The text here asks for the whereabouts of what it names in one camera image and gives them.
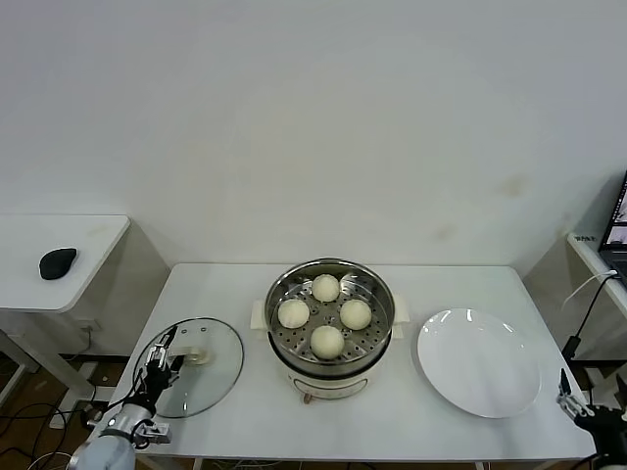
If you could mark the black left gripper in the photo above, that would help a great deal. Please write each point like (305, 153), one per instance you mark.
(156, 379)

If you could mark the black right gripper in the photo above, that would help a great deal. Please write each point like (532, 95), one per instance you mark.
(605, 426)

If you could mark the round glass pot lid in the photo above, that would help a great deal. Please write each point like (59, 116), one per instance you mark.
(220, 352)

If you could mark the white steamed baozi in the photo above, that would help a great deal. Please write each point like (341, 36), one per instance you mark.
(355, 314)
(325, 288)
(327, 341)
(294, 313)

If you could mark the perforated steel steamer basket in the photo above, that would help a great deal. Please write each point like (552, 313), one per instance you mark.
(372, 338)

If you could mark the round white plate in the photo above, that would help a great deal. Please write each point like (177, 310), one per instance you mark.
(480, 362)

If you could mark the dark round floor object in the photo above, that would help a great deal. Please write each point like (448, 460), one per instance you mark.
(89, 418)

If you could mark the white power strip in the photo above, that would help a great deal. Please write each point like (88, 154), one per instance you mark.
(59, 420)

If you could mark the white side table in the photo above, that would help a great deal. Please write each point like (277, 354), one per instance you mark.
(98, 245)

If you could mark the black computer mouse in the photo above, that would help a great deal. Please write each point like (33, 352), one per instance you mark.
(56, 263)

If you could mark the cream electric cooker base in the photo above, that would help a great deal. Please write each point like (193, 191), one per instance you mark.
(333, 382)

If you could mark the dark laptop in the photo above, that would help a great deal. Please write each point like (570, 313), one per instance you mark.
(618, 220)

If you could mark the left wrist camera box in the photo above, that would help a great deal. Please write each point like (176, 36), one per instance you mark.
(154, 432)

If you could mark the white wall socket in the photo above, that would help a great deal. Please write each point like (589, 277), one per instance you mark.
(90, 324)

